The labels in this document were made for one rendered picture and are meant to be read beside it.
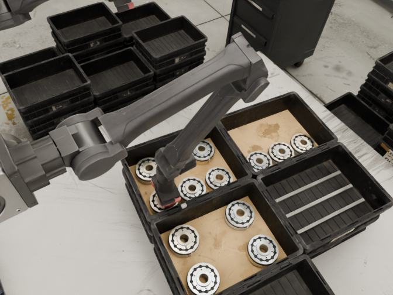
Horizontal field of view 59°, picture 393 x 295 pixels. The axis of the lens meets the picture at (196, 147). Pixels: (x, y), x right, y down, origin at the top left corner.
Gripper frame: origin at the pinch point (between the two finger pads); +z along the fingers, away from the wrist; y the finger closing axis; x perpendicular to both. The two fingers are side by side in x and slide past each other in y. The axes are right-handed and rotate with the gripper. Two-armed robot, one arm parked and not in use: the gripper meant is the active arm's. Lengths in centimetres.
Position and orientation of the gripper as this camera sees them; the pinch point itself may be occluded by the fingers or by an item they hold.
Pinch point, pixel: (165, 199)
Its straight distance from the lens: 124.2
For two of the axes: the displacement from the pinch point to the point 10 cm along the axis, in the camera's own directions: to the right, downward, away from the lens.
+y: -4.3, -7.4, 5.2
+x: -9.0, 3.1, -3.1
